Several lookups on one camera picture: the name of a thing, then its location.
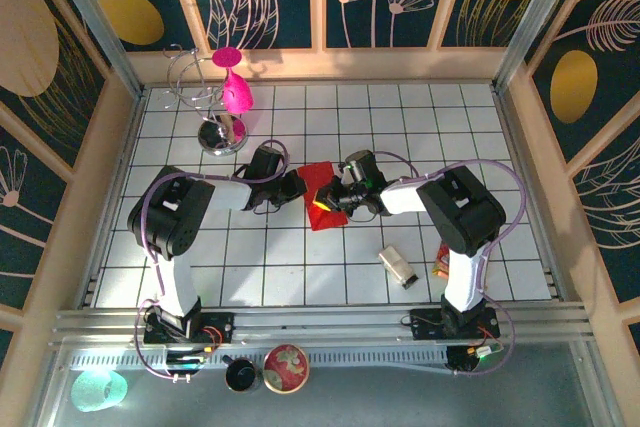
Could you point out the red cloth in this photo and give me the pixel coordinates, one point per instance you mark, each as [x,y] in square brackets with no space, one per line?
[312,182]

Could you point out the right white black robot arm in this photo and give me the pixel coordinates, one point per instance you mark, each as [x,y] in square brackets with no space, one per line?
[462,277]

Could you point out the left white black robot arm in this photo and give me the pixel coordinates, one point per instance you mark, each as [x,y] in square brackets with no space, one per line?
[177,282]

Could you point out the pink wine glass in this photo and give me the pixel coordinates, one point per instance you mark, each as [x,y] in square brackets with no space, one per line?
[235,94]

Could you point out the small beige box device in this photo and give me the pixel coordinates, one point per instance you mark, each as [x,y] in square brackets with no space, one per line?
[395,262]

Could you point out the colourful fruit candy bag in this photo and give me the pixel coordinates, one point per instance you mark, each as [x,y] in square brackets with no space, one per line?
[441,262]

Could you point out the red round patterned tin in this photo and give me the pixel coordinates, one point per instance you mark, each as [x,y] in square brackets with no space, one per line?
[286,368]

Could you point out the black mug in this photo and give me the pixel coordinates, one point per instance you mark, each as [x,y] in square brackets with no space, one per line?
[242,376]

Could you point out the small electronics module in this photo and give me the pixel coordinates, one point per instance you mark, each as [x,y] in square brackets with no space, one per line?
[462,359]
[187,360]

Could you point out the teal plastic cup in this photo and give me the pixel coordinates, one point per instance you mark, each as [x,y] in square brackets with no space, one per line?
[97,391]

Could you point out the aluminium mounting rail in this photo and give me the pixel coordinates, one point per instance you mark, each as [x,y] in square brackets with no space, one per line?
[320,322]

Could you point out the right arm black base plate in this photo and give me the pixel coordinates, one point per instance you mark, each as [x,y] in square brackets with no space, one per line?
[425,324]

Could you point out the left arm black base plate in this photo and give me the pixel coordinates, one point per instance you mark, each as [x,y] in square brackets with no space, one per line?
[220,322]

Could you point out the aluminium frame post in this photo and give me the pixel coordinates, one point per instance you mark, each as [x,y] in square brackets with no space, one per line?
[534,22]
[95,22]

